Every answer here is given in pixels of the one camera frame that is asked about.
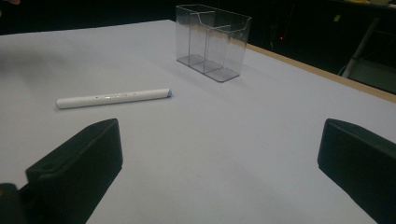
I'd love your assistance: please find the white pen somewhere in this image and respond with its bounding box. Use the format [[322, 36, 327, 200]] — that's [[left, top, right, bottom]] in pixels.
[[55, 88, 173, 110]]

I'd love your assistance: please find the clear plastic pen holder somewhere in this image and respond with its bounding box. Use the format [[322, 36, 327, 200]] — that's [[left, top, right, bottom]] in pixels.
[[175, 3, 252, 83]]

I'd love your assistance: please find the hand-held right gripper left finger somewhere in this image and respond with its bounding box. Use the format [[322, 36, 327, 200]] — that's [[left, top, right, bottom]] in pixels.
[[18, 118, 124, 224]]

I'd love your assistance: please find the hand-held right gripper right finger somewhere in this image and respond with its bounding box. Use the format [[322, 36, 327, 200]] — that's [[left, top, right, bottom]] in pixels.
[[317, 118, 396, 224]]

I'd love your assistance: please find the metal stand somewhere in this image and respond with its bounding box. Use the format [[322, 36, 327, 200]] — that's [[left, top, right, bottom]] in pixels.
[[337, 17, 396, 94]]

